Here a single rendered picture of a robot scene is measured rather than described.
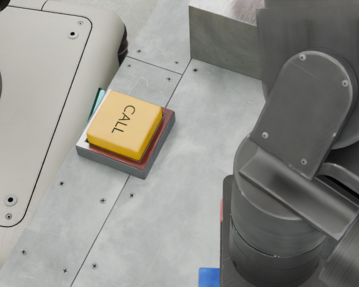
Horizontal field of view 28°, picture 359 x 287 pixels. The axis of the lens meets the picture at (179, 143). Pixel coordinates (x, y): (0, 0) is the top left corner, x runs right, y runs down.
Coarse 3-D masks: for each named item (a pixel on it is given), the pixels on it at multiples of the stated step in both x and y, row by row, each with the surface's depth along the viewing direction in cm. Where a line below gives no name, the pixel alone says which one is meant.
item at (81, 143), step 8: (104, 96) 77; (96, 112) 76; (168, 112) 76; (168, 120) 76; (160, 128) 75; (160, 136) 74; (80, 144) 74; (88, 144) 74; (152, 144) 74; (96, 152) 74; (104, 152) 74; (152, 152) 74; (120, 160) 73; (128, 160) 73; (144, 160) 73; (144, 168) 73
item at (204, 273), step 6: (198, 270) 54; (204, 270) 54; (210, 270) 54; (216, 270) 54; (198, 276) 54; (204, 276) 54; (210, 276) 54; (216, 276) 54; (198, 282) 54; (204, 282) 54; (210, 282) 54; (216, 282) 54
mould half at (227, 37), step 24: (192, 0) 75; (216, 0) 75; (240, 0) 75; (192, 24) 77; (216, 24) 75; (240, 24) 74; (192, 48) 81; (216, 48) 79; (240, 48) 77; (240, 72) 81
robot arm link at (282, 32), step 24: (264, 0) 32; (288, 0) 31; (312, 0) 30; (336, 0) 30; (264, 24) 32; (288, 24) 31; (312, 24) 31; (336, 24) 30; (264, 48) 32; (288, 48) 32; (336, 48) 30; (264, 72) 33; (264, 96) 33; (336, 144) 32
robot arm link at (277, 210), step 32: (256, 160) 36; (256, 192) 35; (288, 192) 35; (320, 192) 34; (352, 192) 34; (256, 224) 36; (288, 224) 35; (320, 224) 34; (288, 256) 38; (320, 256) 36
